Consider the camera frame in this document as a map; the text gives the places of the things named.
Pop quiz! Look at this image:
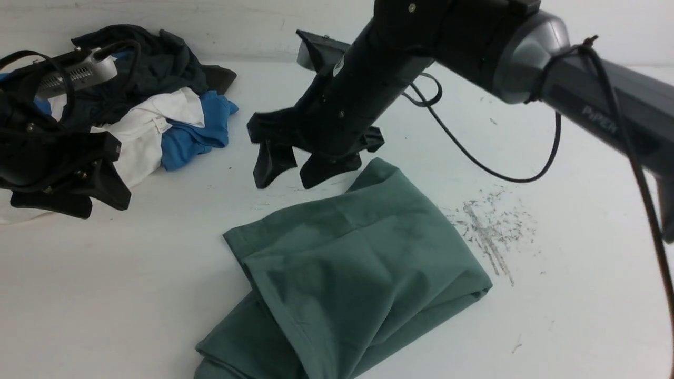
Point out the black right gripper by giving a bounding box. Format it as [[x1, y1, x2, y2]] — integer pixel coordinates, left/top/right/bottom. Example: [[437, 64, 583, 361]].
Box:
[[246, 56, 385, 190]]

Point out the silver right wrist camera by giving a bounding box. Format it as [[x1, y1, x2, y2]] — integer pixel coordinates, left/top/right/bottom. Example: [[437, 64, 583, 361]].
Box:
[[296, 29, 351, 73]]

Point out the green long-sleeve top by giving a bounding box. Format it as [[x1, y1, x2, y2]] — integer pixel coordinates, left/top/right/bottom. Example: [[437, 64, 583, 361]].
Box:
[[194, 158, 492, 378]]

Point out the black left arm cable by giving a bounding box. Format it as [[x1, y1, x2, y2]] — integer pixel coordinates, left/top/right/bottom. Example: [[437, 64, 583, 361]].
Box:
[[0, 39, 143, 137]]

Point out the white shirt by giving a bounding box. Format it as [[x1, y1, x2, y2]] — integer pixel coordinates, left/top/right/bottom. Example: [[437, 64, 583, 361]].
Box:
[[0, 87, 206, 225]]

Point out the dark grey shirt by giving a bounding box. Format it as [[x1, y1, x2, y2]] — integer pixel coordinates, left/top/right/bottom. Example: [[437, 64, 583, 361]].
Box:
[[64, 24, 237, 128]]

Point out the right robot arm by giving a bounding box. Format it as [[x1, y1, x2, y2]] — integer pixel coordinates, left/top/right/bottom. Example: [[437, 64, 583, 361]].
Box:
[[247, 1, 673, 243]]

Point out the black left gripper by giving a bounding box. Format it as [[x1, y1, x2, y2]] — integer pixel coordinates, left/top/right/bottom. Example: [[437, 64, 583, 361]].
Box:
[[2, 127, 132, 219]]

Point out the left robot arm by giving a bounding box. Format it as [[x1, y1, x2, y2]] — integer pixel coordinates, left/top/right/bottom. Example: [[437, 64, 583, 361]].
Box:
[[1, 93, 132, 219]]

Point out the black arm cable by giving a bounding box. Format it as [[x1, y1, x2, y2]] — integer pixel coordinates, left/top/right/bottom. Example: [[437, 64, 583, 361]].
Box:
[[0, 39, 143, 137], [403, 36, 674, 369]]

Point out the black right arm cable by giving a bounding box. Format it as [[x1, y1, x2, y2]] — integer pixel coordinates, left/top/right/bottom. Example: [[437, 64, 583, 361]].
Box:
[[403, 36, 674, 369]]

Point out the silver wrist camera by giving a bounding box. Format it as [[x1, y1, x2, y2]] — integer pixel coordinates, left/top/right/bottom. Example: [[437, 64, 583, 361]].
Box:
[[36, 47, 117, 99], [296, 29, 351, 73]]

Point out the blue shirt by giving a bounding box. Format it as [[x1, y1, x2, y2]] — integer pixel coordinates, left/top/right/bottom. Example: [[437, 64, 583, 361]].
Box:
[[2, 62, 239, 171]]

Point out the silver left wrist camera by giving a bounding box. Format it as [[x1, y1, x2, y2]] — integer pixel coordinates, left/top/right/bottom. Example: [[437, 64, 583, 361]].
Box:
[[36, 47, 117, 99]]

